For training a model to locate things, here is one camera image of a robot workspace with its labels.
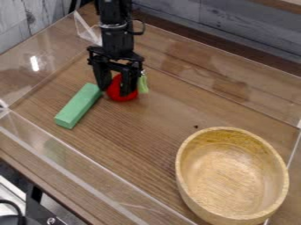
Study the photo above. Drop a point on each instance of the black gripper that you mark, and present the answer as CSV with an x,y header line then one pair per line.
x,y
114,55

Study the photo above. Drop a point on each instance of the red ball toy green leaf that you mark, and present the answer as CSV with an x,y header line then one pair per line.
x,y
122,90

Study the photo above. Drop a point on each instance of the wooden bowl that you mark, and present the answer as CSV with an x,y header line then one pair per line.
x,y
232,176

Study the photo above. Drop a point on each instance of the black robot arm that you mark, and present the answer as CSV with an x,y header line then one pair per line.
x,y
115,13

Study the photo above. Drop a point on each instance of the green rectangular block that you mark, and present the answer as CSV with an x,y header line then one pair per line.
x,y
78,106

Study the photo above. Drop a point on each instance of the clear acrylic corner bracket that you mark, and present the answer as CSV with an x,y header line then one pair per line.
x,y
90,33

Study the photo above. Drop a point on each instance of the clear acrylic tray wall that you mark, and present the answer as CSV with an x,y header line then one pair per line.
x,y
109,168

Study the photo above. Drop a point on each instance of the black table leg bracket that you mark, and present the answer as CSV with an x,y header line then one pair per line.
x,y
36,212

